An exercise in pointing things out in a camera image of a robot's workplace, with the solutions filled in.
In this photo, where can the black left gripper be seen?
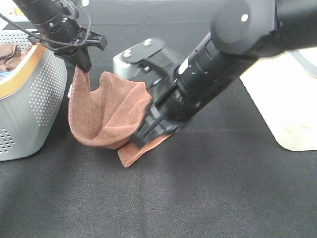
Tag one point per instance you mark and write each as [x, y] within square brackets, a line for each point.
[69, 41]

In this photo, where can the white basket with grey rim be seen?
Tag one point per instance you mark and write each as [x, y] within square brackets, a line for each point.
[284, 89]

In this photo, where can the blue cloth in basket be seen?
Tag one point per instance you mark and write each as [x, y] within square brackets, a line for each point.
[4, 74]

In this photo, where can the black table cloth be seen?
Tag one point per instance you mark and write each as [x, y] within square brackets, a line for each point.
[223, 176]

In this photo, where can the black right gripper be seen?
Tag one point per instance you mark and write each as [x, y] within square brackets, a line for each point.
[162, 116]

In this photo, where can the brown towel in basket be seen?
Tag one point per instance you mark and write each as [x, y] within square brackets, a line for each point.
[11, 56]

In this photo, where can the grey basket with orange rim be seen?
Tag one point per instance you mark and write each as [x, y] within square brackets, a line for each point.
[30, 98]

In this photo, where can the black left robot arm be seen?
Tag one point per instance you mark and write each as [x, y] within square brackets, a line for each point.
[53, 11]

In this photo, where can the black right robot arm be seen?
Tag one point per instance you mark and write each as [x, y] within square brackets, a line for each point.
[241, 32]

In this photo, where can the brown towel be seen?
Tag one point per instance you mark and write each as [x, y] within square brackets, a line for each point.
[11, 56]
[107, 116]

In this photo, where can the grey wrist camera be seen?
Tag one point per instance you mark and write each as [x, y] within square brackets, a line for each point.
[149, 61]

